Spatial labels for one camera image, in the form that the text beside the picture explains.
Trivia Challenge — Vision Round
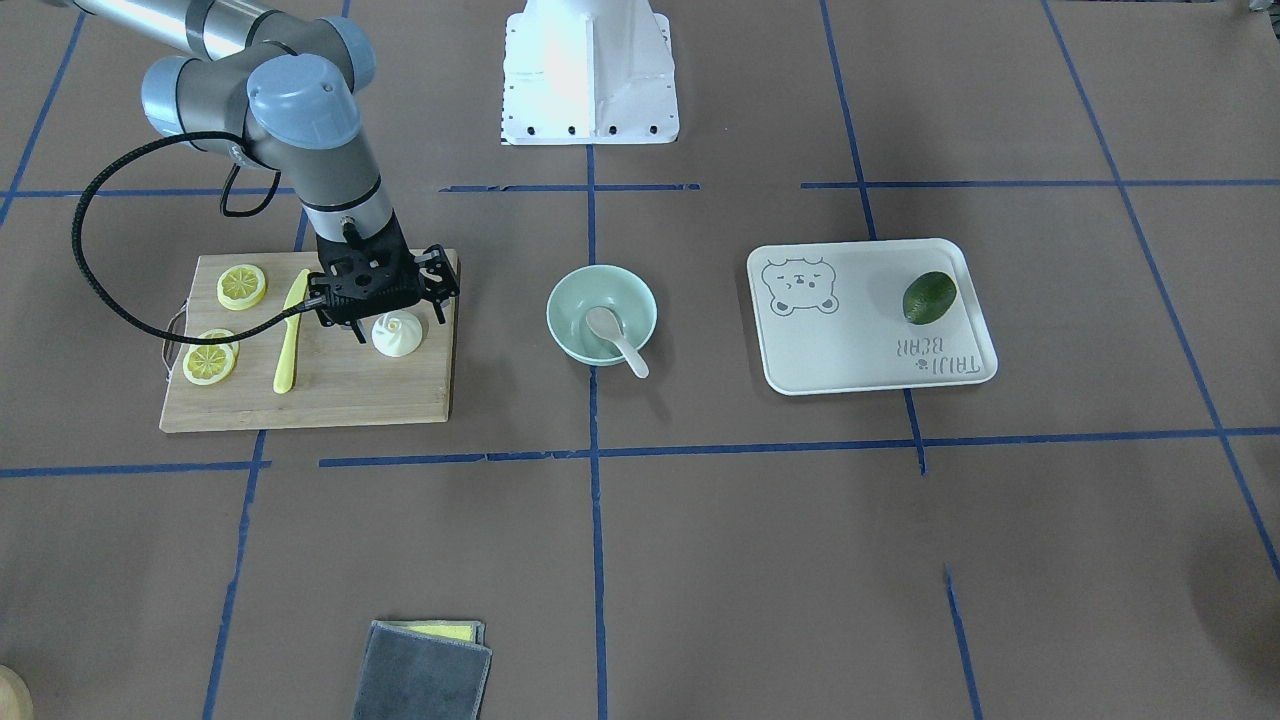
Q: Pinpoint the cream bear print tray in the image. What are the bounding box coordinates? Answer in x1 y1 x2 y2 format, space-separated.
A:
746 238 998 396

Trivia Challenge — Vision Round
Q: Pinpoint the light green bowl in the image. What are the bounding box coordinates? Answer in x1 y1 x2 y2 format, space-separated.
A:
545 264 658 366

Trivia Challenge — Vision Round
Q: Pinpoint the lemon slice near edge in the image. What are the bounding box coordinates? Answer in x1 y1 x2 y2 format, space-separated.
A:
180 343 238 386

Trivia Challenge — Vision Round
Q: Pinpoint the yellow plastic knife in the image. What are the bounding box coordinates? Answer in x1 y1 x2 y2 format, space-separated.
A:
271 268 310 395

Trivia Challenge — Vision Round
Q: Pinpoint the wooden mug tree stand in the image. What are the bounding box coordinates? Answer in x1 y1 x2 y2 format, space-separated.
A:
0 665 35 720

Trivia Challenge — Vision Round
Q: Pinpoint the green lime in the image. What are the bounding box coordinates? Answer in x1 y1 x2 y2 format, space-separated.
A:
901 272 957 325

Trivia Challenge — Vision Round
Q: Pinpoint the upper lemon slice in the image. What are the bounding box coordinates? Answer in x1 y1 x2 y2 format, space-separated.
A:
215 264 268 313

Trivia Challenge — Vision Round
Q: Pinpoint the bamboo cutting board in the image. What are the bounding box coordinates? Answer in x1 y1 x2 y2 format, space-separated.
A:
159 252 460 433

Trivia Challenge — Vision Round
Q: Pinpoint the white ceramic spoon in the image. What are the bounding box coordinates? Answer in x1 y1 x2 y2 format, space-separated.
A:
586 306 650 379

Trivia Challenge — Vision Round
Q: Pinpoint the grey yellow folded cloth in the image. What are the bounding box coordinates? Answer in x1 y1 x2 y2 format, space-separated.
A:
351 619 492 719

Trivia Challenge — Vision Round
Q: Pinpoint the hidden lemon slice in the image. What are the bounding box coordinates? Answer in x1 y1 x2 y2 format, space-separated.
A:
197 328 241 355

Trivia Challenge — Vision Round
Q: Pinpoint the white steamed bun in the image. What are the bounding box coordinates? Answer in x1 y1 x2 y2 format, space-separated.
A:
372 310 428 357

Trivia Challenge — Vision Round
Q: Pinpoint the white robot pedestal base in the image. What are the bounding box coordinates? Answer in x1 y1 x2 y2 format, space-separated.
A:
500 1 681 146

